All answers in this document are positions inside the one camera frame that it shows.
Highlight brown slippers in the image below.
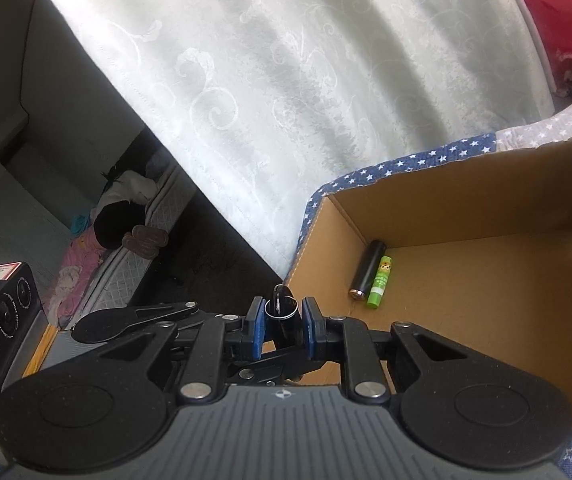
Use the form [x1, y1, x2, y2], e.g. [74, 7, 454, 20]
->
[122, 225, 169, 258]

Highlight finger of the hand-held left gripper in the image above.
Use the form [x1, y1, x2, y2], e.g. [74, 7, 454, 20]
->
[72, 301, 202, 345]

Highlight white patterned curtain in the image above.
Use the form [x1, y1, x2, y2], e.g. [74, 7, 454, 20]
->
[21, 0, 557, 286]

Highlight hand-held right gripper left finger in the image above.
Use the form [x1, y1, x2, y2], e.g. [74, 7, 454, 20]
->
[97, 297, 267, 405]

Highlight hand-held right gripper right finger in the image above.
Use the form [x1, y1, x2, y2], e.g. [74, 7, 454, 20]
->
[302, 297, 472, 403]

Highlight green lip balm tube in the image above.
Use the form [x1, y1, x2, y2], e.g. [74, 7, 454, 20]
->
[366, 256, 395, 309]

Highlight blue star-printed cloth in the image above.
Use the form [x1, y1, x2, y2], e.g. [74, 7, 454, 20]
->
[291, 92, 572, 480]

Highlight pile of clothes and slippers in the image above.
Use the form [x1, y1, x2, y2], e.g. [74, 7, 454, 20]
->
[56, 160, 207, 331]

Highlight cardboard box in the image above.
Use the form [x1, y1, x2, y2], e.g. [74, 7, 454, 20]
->
[282, 135, 572, 428]

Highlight black key fob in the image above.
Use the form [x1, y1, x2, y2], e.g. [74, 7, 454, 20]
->
[265, 284, 301, 353]

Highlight black and white clothes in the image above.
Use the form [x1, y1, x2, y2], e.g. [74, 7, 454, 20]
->
[93, 165, 159, 248]

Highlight pink cloth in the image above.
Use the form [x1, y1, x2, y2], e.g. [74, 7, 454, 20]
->
[48, 237, 112, 321]

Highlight black lipstick tube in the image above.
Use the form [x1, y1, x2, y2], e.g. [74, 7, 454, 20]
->
[348, 240, 386, 301]

